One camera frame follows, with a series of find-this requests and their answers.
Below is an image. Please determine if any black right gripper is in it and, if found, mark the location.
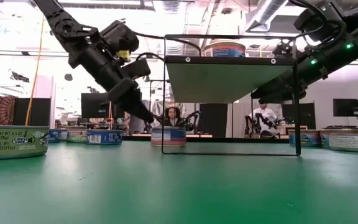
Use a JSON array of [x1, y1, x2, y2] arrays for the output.
[[250, 55, 331, 105]]

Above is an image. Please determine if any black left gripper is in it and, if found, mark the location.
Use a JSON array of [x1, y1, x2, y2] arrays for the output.
[[87, 46, 155, 124]]

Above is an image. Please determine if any red white blue tuna can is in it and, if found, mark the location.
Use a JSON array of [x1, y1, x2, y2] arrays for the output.
[[150, 126, 187, 147], [201, 42, 247, 58]]

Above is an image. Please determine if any blue barcode tuna can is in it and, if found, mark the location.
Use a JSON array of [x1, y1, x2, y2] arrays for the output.
[[86, 129, 124, 146], [48, 129, 62, 144]]

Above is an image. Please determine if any white green label tuna can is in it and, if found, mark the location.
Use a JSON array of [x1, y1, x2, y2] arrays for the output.
[[328, 133, 358, 153]]

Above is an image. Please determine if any green Circle Hook tuna can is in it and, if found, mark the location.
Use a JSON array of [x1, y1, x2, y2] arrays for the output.
[[0, 125, 50, 161]]

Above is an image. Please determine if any person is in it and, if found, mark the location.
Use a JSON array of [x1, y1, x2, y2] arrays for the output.
[[250, 102, 279, 136], [160, 106, 188, 128]]

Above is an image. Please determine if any black computer monitor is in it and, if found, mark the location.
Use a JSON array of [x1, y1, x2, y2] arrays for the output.
[[282, 103, 316, 127], [333, 98, 358, 118], [81, 92, 126, 119]]

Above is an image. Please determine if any yellow tape tag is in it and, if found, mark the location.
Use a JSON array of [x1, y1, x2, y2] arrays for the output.
[[116, 49, 132, 62]]

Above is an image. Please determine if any wooden workbench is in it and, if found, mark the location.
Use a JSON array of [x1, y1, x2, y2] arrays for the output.
[[132, 133, 213, 139]]

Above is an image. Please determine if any black partition panel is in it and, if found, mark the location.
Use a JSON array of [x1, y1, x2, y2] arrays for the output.
[[13, 98, 52, 127], [200, 103, 229, 138]]

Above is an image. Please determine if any green Bumble Bee tuna can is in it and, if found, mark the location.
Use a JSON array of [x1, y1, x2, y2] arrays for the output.
[[66, 129, 88, 144]]

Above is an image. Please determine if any white pillar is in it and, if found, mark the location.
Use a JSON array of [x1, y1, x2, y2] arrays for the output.
[[32, 74, 57, 129]]

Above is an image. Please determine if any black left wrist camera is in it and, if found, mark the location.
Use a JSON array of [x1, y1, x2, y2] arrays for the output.
[[121, 58, 152, 78]]

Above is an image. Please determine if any black frame wooden shelf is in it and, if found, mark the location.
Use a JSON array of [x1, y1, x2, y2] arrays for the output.
[[162, 34, 301, 156]]

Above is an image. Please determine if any corrugated silver ventilation duct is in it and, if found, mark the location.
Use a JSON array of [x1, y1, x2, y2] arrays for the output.
[[154, 0, 188, 56]]

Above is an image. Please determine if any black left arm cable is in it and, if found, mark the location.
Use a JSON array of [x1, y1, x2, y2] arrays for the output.
[[132, 30, 202, 62]]

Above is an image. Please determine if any yellow hanging cable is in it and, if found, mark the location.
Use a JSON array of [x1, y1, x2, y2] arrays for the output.
[[25, 17, 45, 127]]

